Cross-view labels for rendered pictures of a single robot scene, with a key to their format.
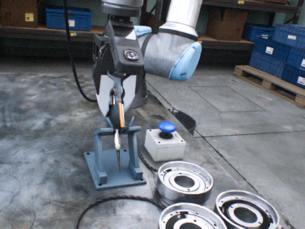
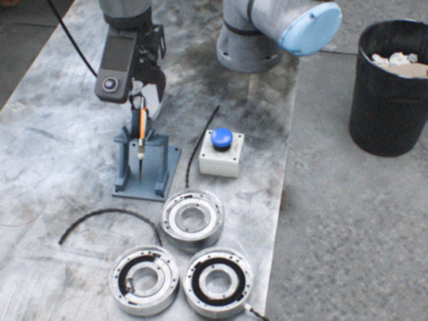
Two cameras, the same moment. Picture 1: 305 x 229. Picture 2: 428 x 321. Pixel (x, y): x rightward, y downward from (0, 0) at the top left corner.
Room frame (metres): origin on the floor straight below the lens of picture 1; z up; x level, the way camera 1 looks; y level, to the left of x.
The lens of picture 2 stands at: (0.15, -0.41, 1.53)
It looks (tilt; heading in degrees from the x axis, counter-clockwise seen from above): 49 degrees down; 37
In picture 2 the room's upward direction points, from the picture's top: 3 degrees counter-clockwise
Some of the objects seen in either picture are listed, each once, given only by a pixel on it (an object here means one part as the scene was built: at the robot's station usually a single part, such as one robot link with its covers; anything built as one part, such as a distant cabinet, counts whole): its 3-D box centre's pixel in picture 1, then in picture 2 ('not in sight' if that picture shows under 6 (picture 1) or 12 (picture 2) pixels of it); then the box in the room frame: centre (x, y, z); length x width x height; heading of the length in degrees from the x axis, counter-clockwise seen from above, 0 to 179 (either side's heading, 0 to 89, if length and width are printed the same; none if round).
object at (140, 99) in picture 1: (125, 84); (249, 34); (0.97, 0.09, 0.85); 0.15 x 0.15 x 0.10
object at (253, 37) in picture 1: (258, 32); not in sight; (5.03, -1.45, 0.56); 0.52 x 0.38 x 0.22; 110
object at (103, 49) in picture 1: (117, 38); (134, 38); (0.62, 0.08, 1.06); 0.09 x 0.08 x 0.12; 25
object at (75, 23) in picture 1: (68, 17); not in sight; (3.92, 1.13, 0.56); 0.52 x 0.38 x 0.22; 110
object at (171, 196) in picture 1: (183, 185); (192, 220); (0.52, -0.08, 0.82); 0.10 x 0.10 x 0.04
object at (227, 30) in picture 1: (224, 22); not in sight; (4.77, -0.87, 0.67); 0.52 x 0.43 x 0.43; 113
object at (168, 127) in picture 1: (166, 133); (221, 143); (0.66, -0.04, 0.85); 0.04 x 0.04 x 0.05
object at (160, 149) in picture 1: (164, 142); (223, 151); (0.67, -0.04, 0.82); 0.08 x 0.07 x 0.05; 23
